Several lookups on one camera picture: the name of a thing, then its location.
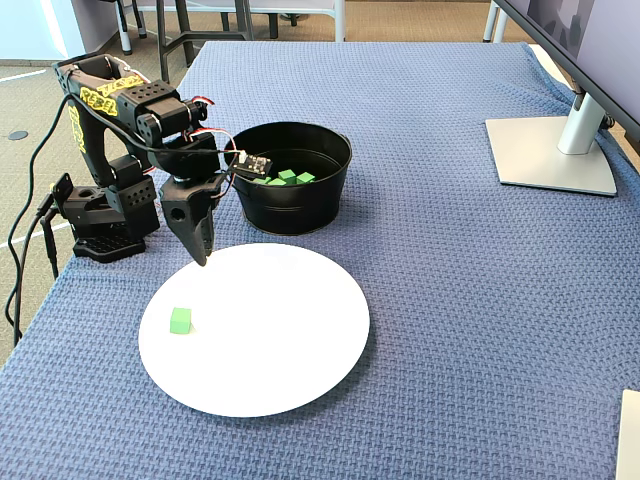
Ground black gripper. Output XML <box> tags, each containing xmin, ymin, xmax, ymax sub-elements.
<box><xmin>159</xmin><ymin>171</ymin><xmax>225</xmax><ymax>268</ymax></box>

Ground white round plate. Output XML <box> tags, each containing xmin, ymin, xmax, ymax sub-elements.
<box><xmin>137</xmin><ymin>242</ymin><xmax>372</xmax><ymax>420</ymax></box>

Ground black metal bucket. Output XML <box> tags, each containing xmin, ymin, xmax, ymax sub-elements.
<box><xmin>219</xmin><ymin>119</ymin><xmax>354</xmax><ymax>235</ymax></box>

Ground white leg with caster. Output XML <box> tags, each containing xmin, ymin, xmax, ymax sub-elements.
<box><xmin>113</xmin><ymin>0</ymin><xmax>133</xmax><ymax>56</ymax></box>

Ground dark metal chair legs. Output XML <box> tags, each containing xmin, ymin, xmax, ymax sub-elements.
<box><xmin>249</xmin><ymin>0</ymin><xmax>301</xmax><ymax>40</ymax></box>

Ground blue woven tablecloth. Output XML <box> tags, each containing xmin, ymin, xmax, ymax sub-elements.
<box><xmin>0</xmin><ymin>39</ymin><xmax>640</xmax><ymax>480</ymax></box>

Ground white background table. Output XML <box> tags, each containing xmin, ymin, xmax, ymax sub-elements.
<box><xmin>244</xmin><ymin>0</ymin><xmax>347</xmax><ymax>42</ymax></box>

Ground monitor with silver stand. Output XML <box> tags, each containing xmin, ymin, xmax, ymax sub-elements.
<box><xmin>485</xmin><ymin>0</ymin><xmax>640</xmax><ymax>198</ymax></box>

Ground white metal table leg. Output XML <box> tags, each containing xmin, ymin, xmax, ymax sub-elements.
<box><xmin>482</xmin><ymin>0</ymin><xmax>503</xmax><ymax>44</ymax></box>

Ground white flat object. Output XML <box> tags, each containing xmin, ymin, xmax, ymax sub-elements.
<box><xmin>616</xmin><ymin>389</ymin><xmax>640</xmax><ymax>480</ymax></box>

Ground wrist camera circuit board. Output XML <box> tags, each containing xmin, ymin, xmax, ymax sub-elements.
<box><xmin>230</xmin><ymin>152</ymin><xmax>274</xmax><ymax>177</ymax></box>

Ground red white servo wire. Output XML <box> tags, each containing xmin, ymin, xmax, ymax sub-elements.
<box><xmin>184</xmin><ymin>127</ymin><xmax>247</xmax><ymax>201</ymax></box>
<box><xmin>69</xmin><ymin>55</ymin><xmax>151</xmax><ymax>85</ymax></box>
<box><xmin>192</xmin><ymin>96</ymin><xmax>216</xmax><ymax>122</ymax></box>

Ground thick black cable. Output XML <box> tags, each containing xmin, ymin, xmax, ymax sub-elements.
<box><xmin>39</xmin><ymin>214</ymin><xmax>59</xmax><ymax>282</ymax></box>

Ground long black cable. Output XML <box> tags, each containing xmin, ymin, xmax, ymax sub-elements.
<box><xmin>3</xmin><ymin>92</ymin><xmax>241</xmax><ymax>346</ymax></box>

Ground dark metal stool frame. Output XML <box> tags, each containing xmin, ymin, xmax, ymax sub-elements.
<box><xmin>155</xmin><ymin>0</ymin><xmax>254</xmax><ymax>85</ymax></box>

